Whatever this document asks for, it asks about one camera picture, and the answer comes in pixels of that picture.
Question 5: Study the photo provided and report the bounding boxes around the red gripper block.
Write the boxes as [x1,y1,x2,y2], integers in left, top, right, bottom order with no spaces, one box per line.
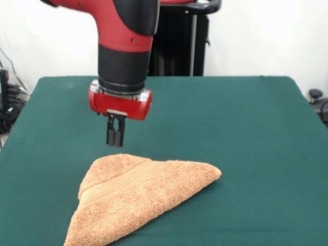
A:
[88,79,154,149]

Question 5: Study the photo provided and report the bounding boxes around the tan terry towel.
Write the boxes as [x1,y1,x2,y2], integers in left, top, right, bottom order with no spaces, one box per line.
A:
[63,153,222,246]

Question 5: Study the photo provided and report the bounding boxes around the black box device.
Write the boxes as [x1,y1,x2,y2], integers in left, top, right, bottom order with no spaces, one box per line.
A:
[0,68,11,113]

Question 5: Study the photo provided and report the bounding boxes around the dark green table cloth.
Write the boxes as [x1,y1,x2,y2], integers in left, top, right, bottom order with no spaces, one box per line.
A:
[0,75,328,246]

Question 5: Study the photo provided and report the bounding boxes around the black chair base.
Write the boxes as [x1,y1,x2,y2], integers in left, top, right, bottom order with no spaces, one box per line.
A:
[308,88,328,129]

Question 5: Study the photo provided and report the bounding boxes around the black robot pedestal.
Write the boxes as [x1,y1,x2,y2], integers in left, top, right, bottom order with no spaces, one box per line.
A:
[146,0,222,77]

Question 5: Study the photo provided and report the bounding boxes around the black cable bundle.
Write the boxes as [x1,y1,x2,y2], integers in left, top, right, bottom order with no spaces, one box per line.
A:
[0,84,28,134]

